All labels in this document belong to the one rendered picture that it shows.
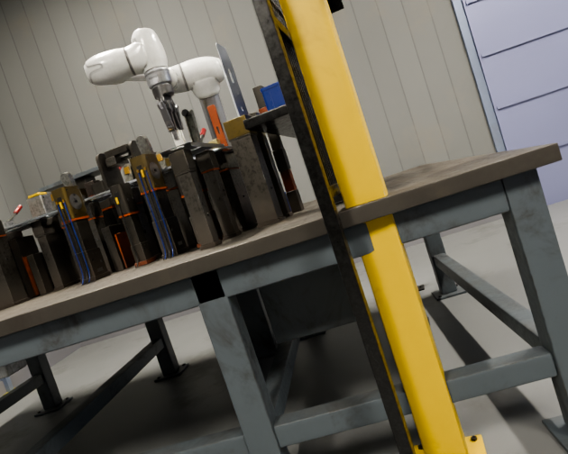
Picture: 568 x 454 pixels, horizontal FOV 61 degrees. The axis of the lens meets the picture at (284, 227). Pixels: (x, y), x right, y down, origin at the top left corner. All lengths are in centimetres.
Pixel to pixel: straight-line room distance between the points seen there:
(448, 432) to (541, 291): 40
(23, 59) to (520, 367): 485
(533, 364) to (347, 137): 69
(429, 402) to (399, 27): 370
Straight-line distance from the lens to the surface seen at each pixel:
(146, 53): 189
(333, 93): 117
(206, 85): 242
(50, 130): 511
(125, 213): 174
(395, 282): 118
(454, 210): 119
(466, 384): 130
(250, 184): 159
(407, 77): 449
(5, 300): 213
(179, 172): 141
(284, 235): 113
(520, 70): 466
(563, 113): 473
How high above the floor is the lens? 78
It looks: 3 degrees down
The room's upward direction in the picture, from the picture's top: 18 degrees counter-clockwise
